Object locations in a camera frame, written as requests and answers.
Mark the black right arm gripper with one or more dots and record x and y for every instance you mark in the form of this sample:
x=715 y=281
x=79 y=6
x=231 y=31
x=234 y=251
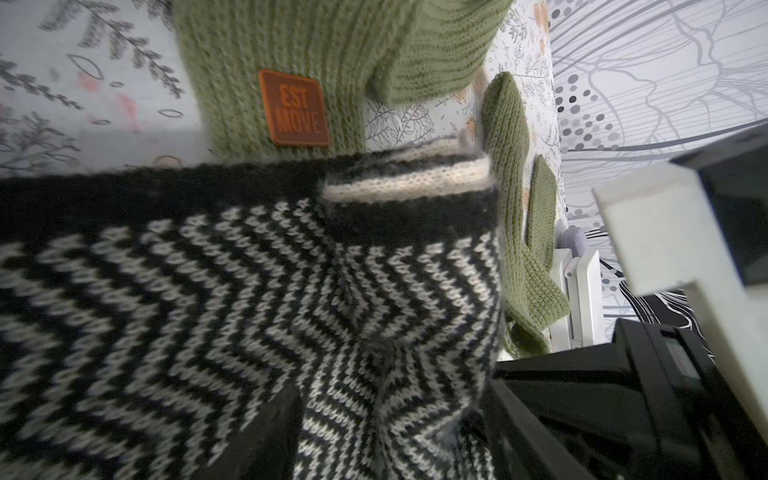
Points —
x=649 y=404

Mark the black white patterned knit scarf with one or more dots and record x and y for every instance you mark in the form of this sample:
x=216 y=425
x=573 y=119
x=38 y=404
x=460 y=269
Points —
x=148 y=315

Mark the green knit scarf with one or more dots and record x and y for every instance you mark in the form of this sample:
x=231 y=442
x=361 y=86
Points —
x=288 y=80

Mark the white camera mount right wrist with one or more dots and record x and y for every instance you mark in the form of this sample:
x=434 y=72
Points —
x=698 y=223

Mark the white purple flat objects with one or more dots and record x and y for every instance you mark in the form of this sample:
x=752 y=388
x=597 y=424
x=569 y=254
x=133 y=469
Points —
x=576 y=271

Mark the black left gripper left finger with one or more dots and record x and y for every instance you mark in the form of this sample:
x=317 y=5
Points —
x=267 y=447

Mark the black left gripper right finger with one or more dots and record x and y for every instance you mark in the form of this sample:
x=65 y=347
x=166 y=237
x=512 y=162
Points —
x=521 y=446

